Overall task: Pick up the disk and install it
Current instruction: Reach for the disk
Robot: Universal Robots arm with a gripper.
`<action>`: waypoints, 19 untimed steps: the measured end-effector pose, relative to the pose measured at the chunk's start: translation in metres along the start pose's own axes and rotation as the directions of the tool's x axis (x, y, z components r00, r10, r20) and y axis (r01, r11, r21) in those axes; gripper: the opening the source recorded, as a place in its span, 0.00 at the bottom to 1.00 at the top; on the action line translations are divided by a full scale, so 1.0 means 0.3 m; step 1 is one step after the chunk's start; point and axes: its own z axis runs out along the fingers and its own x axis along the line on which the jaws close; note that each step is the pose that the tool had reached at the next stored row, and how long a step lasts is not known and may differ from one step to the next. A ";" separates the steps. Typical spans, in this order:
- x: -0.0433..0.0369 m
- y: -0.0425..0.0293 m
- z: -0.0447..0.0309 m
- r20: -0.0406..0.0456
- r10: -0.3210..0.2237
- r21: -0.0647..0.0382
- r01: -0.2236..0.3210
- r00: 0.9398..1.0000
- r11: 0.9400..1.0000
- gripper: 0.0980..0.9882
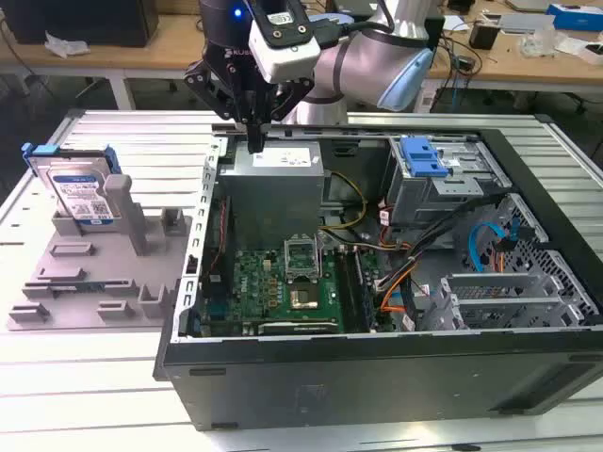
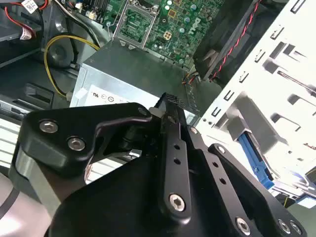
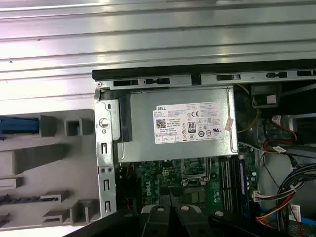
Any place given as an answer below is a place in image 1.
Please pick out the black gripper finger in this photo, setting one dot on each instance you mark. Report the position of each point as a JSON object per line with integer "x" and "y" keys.
{"x": 207, "y": 87}
{"x": 294, "y": 96}

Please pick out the hard disk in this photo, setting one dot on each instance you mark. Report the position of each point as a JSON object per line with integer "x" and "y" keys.
{"x": 77, "y": 188}

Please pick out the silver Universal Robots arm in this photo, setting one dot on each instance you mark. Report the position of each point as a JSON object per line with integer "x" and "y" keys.
{"x": 358, "y": 61}

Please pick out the grey metal disk bay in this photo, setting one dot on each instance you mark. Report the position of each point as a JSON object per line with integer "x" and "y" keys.
{"x": 499, "y": 281}

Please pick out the long wooden desk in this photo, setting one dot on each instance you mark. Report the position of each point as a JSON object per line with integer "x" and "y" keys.
{"x": 165, "y": 42}

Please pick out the grey power supply unit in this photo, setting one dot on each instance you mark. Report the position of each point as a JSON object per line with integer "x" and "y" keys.
{"x": 273, "y": 198}

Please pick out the large black box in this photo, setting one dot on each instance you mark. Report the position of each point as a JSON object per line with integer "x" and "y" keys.
{"x": 94, "y": 23}

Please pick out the blue plastic drive latch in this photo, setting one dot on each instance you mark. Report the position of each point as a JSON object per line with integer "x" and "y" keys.
{"x": 421, "y": 157}

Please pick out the crumpled white plastic bag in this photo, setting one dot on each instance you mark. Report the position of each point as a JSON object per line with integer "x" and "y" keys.
{"x": 66, "y": 44}

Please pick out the black computer tower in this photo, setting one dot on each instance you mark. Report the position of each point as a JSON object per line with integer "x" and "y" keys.
{"x": 435, "y": 33}

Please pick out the grey metal drive cage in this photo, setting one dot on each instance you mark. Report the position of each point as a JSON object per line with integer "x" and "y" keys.
{"x": 424, "y": 198}

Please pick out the white paper sheet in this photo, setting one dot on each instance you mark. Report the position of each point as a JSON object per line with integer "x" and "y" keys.
{"x": 454, "y": 22}

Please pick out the green motherboard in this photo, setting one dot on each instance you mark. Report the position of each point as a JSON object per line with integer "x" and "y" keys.
{"x": 254, "y": 282}

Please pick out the black desk device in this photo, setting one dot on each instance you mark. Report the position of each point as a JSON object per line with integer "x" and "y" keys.
{"x": 464, "y": 4}

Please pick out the small black box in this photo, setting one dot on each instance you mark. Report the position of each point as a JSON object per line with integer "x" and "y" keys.
{"x": 484, "y": 37}

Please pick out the CPU socket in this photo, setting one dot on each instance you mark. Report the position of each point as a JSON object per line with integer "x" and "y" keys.
{"x": 303, "y": 299}

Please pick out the grey parts rack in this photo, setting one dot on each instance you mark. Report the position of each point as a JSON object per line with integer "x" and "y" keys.
{"x": 94, "y": 263}

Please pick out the green RAM stick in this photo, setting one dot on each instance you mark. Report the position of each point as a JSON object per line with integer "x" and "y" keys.
{"x": 77, "y": 287}

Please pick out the grey flat box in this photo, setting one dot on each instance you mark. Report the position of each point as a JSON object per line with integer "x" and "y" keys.
{"x": 523, "y": 22}

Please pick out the grey laptop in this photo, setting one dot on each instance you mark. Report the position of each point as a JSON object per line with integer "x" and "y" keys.
{"x": 527, "y": 4}

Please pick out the clear plastic bag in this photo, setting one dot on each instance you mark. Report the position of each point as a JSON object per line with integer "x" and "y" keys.
{"x": 542, "y": 40}

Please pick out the black open PC case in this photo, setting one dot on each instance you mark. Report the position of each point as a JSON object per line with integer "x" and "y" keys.
{"x": 377, "y": 376}

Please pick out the blue cardboard box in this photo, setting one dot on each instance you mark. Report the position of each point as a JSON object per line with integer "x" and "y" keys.
{"x": 579, "y": 19}

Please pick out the small white box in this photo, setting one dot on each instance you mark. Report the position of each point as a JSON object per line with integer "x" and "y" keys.
{"x": 589, "y": 54}

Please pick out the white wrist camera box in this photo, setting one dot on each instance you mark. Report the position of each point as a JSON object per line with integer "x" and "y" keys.
{"x": 287, "y": 61}

